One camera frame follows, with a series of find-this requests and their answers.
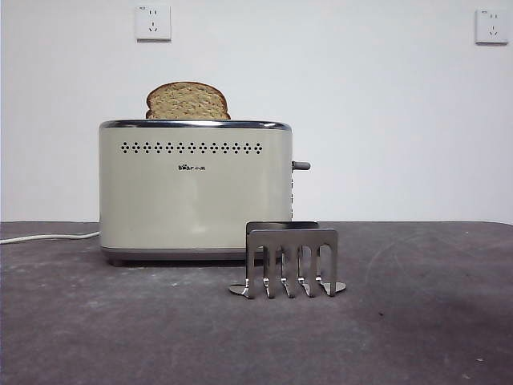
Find brown wholegrain bread slice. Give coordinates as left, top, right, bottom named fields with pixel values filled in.
left=144, top=82, right=232, bottom=120

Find stainless steel toast rack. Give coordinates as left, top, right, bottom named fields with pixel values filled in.
left=228, top=221, right=348, bottom=300

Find cream toaster with chrome rim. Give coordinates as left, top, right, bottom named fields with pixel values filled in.
left=98, top=118, right=295, bottom=266

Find white wall socket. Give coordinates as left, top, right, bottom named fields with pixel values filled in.
left=135, top=5, right=172, bottom=43
left=475, top=8, right=509, bottom=45

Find white power cord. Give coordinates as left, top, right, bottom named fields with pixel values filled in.
left=0, top=230, right=101, bottom=245

